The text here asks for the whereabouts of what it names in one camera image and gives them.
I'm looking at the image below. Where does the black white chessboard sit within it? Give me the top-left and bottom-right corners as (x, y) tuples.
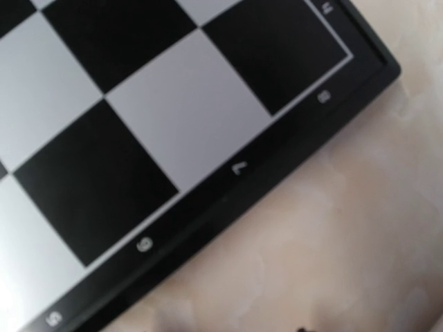
(1, 1), (401, 331)

